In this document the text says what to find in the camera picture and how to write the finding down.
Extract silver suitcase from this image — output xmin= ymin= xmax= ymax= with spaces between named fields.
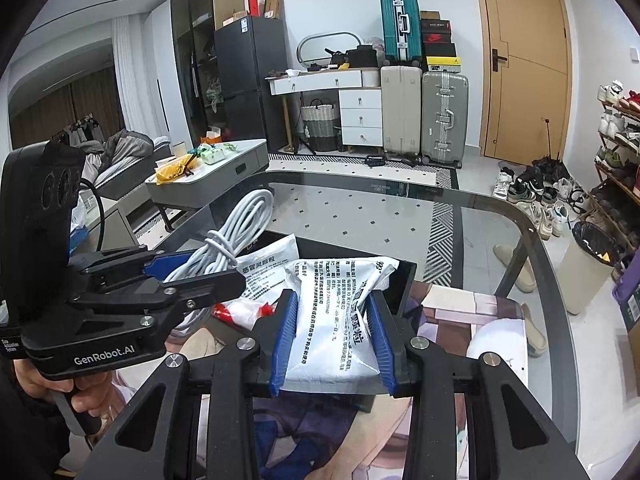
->
xmin=421 ymin=71 xmax=470 ymax=166

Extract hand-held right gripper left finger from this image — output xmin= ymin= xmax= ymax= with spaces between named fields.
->
xmin=82 ymin=289 xmax=301 ymax=480

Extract wicker basket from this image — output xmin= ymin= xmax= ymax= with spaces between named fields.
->
xmin=300 ymin=99 xmax=341 ymax=153

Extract printed desk mat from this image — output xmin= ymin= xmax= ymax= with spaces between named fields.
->
xmin=75 ymin=280 xmax=531 ymax=480

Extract white charging cable bundle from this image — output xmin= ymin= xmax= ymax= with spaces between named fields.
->
xmin=162 ymin=187 xmax=276 ymax=333

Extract wooden door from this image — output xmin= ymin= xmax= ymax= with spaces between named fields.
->
xmin=472 ymin=0 xmax=573 ymax=161

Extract red-edged white packet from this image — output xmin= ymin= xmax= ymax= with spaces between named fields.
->
xmin=212 ymin=297 xmax=278 ymax=332

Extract oval mirror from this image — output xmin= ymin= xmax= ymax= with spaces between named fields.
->
xmin=296 ymin=31 xmax=365 ymax=68

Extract white medicine packet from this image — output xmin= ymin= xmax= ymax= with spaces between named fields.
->
xmin=234 ymin=235 xmax=301 ymax=311
xmin=282 ymin=256 xmax=401 ymax=393

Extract beige trash bin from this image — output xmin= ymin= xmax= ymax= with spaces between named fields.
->
xmin=555 ymin=221 xmax=627 ymax=316

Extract dark refrigerator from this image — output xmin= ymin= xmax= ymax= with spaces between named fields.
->
xmin=214 ymin=15 xmax=291 ymax=153

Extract beige suitcase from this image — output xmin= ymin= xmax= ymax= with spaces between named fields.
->
xmin=380 ymin=65 xmax=423 ymax=158

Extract white desk with drawers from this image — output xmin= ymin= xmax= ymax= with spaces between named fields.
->
xmin=265 ymin=69 xmax=383 ymax=153

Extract black bag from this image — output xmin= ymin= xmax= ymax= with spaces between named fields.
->
xmin=345 ymin=45 xmax=378 ymax=68

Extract yellow bag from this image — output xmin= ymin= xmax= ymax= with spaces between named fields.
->
xmin=154 ymin=155 xmax=193 ymax=183

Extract dark green box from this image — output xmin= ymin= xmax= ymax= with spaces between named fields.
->
xmin=624 ymin=300 xmax=640 ymax=343

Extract black cardboard box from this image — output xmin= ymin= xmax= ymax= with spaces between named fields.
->
xmin=197 ymin=230 xmax=418 ymax=413

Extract white green packages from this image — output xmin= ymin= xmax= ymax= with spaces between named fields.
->
xmin=197 ymin=142 xmax=238 ymax=165

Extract beige slipper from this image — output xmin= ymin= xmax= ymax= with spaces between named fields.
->
xmin=520 ymin=302 xmax=549 ymax=358
xmin=494 ymin=244 xmax=538 ymax=293

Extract person's left hand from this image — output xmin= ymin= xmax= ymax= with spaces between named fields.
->
xmin=12 ymin=357 xmax=108 ymax=453

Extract shoe rack with shoes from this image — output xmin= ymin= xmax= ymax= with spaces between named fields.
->
xmin=595 ymin=79 xmax=640 ymax=221

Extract grey padded jacket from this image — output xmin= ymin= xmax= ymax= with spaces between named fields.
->
xmin=97 ymin=129 xmax=156 ymax=173

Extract teal suitcase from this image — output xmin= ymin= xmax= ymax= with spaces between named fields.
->
xmin=379 ymin=0 xmax=423 ymax=67

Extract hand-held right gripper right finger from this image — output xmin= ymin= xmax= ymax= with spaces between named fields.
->
xmin=369 ymin=290 xmax=601 ymax=480

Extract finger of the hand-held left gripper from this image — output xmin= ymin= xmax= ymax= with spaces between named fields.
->
xmin=72 ymin=246 xmax=199 ymax=281
xmin=65 ymin=269 xmax=248 ymax=319

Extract brown curtain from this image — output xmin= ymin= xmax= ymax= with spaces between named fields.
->
xmin=10 ymin=67 xmax=126 ymax=151

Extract wooden shoe rack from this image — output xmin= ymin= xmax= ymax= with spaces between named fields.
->
xmin=592 ymin=100 xmax=640 ymax=261

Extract dark open cabinet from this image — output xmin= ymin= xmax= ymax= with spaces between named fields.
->
xmin=170 ymin=0 xmax=244 ymax=136

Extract black white patterned rug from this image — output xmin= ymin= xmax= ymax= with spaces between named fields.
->
xmin=267 ymin=152 xmax=463 ymax=283

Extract purple bag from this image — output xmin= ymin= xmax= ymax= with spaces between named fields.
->
xmin=612 ymin=267 xmax=640 ymax=313

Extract grey coffee table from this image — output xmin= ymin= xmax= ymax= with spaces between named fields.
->
xmin=145 ymin=138 xmax=271 ymax=233

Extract pile of loose shoes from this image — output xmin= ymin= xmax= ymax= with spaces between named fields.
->
xmin=492 ymin=157 xmax=588 ymax=241

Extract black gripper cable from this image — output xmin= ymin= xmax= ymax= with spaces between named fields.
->
xmin=77 ymin=179 xmax=107 ymax=253

